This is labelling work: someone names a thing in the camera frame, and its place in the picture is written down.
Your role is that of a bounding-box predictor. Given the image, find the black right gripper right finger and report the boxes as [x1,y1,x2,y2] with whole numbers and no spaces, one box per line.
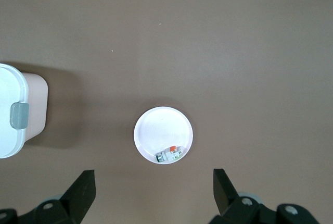
[209,168,321,224]

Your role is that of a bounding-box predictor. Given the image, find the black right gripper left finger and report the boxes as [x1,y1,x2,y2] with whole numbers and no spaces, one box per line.
[0,169,97,224]

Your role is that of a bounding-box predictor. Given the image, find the pink box with white lid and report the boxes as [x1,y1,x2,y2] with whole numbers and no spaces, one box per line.
[0,63,49,159]

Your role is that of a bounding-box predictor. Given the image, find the small items on pink plate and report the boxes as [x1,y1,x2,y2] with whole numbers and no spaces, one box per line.
[155,145,183,163]

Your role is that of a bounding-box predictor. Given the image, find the pink round plate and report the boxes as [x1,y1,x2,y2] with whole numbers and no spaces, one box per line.
[133,106,194,166]

